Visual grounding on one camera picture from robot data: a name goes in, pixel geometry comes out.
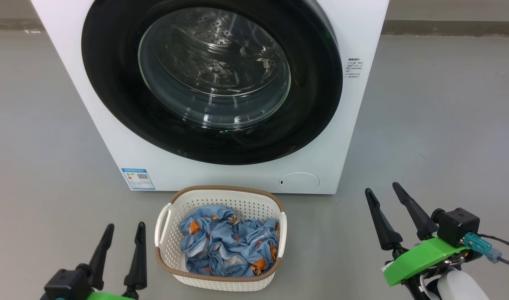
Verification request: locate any small printed text label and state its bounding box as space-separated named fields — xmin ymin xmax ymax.
xmin=347 ymin=57 xmax=363 ymax=79

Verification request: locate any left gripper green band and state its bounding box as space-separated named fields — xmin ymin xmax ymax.
xmin=85 ymin=222 xmax=147 ymax=300

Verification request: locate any right teal connector black cable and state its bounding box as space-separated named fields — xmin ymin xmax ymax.
xmin=464 ymin=232 xmax=509 ymax=268

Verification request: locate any white front-load washing machine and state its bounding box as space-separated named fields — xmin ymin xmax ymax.
xmin=31 ymin=0 xmax=390 ymax=195

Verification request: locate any blue energy label sticker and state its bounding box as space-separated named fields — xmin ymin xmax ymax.
xmin=121 ymin=168 xmax=155 ymax=190

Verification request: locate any round white filter cover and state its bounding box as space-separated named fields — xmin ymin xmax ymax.
xmin=279 ymin=172 xmax=320 ymax=193

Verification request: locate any black washing machine door glass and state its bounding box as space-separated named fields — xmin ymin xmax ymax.
xmin=81 ymin=0 xmax=344 ymax=165

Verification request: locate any blue garment orange print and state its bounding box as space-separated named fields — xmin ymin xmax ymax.
xmin=179 ymin=205 xmax=238 ymax=267
xmin=208 ymin=219 xmax=280 ymax=278

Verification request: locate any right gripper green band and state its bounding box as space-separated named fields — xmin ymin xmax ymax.
xmin=365 ymin=182 xmax=469 ymax=300

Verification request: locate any white laundry basket brown rim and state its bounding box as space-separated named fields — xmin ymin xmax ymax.
xmin=155 ymin=185 xmax=287 ymax=292

